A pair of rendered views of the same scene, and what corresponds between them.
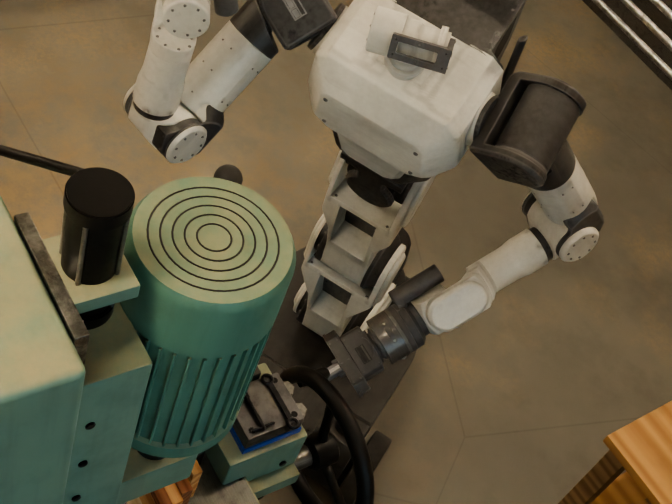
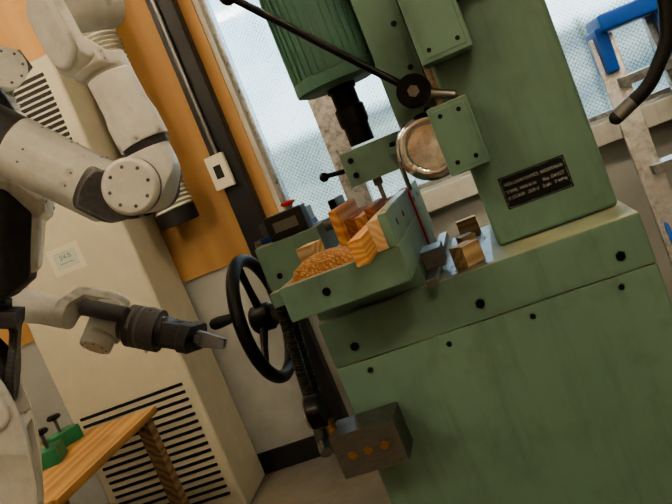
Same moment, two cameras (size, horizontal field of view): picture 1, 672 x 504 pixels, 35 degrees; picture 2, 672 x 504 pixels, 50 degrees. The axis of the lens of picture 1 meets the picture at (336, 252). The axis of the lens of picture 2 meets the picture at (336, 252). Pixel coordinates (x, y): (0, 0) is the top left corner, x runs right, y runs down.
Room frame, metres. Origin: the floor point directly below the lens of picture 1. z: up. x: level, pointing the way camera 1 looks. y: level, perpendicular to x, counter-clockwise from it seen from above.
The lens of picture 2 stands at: (1.48, 1.35, 1.04)
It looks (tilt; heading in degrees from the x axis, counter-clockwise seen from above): 6 degrees down; 243
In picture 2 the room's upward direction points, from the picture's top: 22 degrees counter-clockwise
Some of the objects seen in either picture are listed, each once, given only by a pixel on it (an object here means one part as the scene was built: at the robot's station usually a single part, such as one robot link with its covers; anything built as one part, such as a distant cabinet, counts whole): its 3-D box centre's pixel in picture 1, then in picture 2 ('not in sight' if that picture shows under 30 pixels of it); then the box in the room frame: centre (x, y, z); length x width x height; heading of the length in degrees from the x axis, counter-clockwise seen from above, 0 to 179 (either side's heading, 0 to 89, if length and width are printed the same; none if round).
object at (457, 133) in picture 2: not in sight; (458, 135); (0.66, 0.36, 1.02); 0.09 x 0.07 x 0.12; 49
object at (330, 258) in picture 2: not in sight; (324, 259); (0.95, 0.28, 0.91); 0.12 x 0.09 x 0.03; 139
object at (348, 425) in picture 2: not in sight; (370, 440); (0.97, 0.22, 0.58); 0.12 x 0.08 x 0.08; 139
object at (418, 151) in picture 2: not in sight; (429, 146); (0.68, 0.30, 1.02); 0.12 x 0.03 x 0.12; 139
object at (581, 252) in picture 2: not in sight; (477, 268); (0.60, 0.20, 0.76); 0.57 x 0.45 x 0.09; 139
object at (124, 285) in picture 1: (86, 253); not in sight; (0.59, 0.21, 1.54); 0.08 x 0.08 x 0.17; 49
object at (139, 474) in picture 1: (135, 463); (380, 161); (0.68, 0.13, 1.03); 0.14 x 0.07 x 0.09; 139
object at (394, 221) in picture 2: not in sight; (405, 206); (0.69, 0.18, 0.93); 0.60 x 0.02 x 0.06; 49
